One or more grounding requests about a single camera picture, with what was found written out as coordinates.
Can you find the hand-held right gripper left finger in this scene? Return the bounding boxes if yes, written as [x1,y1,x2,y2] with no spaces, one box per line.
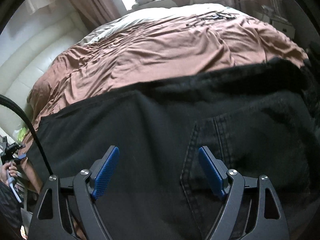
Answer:
[29,145,120,240]

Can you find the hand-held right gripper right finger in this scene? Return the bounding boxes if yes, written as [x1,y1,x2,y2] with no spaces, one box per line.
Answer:
[198,146,290,240]

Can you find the black pants with white drawstring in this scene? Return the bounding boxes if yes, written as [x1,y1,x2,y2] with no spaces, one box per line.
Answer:
[32,90,193,240]

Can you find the black denim pants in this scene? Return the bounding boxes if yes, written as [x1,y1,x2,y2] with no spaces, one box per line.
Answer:
[140,57,320,240]

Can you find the person's left hand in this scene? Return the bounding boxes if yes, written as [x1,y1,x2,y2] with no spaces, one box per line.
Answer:
[0,162,18,183]

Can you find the green tissue pack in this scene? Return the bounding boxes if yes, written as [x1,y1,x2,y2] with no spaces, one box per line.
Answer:
[16,127,30,143]

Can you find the cream leather headboard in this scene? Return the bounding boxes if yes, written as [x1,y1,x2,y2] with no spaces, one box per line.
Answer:
[0,11,93,136]

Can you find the dark clothes pile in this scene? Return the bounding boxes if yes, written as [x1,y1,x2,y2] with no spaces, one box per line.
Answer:
[300,40,320,132]

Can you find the brown blanket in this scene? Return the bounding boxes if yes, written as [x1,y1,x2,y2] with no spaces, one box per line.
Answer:
[19,4,310,188]

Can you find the cream duvet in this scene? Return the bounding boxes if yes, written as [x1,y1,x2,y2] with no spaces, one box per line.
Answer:
[80,3,236,47]

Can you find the white nightstand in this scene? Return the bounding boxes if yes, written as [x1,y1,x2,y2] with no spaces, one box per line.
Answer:
[262,5,296,40]

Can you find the upright books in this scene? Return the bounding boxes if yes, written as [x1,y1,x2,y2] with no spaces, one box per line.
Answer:
[267,0,283,13]

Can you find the black braided cable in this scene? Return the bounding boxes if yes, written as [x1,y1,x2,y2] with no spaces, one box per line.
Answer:
[0,94,54,177]

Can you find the black tangled cord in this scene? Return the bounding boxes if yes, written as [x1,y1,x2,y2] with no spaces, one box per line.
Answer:
[186,12,237,28]

